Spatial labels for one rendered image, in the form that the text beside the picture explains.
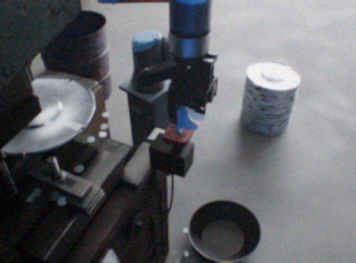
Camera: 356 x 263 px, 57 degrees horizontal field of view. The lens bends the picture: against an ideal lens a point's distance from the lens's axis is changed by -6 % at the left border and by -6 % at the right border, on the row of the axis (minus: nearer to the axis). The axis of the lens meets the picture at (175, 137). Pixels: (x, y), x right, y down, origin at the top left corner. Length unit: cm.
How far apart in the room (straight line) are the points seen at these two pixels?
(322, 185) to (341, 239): 31
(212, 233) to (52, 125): 92
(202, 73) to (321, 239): 112
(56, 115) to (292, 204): 118
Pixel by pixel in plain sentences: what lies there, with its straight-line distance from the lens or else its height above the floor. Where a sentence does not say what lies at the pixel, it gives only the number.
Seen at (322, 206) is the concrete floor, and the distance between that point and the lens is 172.
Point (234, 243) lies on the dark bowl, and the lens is 149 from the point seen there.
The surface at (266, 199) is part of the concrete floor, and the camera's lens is 166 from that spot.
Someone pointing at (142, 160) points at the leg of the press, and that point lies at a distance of 88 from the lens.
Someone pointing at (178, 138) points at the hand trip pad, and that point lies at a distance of 77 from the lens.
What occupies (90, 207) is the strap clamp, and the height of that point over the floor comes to 72.
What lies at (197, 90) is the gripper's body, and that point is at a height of 90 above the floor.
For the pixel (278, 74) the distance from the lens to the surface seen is 190.
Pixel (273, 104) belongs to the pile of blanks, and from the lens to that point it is 183.
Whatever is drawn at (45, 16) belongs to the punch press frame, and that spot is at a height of 109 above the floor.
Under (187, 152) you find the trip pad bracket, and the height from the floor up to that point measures 70.
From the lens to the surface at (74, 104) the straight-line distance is 86.
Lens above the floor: 128
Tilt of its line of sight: 43 degrees down
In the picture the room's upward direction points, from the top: straight up
